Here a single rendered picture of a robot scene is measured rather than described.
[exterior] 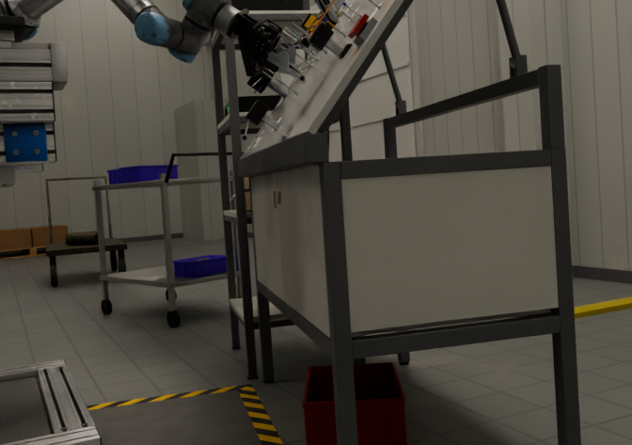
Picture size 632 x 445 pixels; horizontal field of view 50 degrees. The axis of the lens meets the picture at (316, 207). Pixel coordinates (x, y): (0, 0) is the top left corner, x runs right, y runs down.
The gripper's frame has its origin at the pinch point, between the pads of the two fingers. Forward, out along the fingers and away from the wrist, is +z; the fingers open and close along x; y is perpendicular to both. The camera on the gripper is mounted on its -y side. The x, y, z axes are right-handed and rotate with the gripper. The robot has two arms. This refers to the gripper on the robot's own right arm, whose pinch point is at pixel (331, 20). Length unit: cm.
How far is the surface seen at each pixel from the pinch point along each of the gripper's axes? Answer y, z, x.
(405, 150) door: 99, 129, 445
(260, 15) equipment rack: -3, -17, 98
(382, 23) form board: 4.0, 6.5, -26.9
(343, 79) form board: -10.1, 12.8, -29.2
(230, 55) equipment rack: -21, -10, 95
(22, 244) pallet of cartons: -368, 39, 823
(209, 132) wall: -61, 36, 906
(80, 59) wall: -182, -164, 995
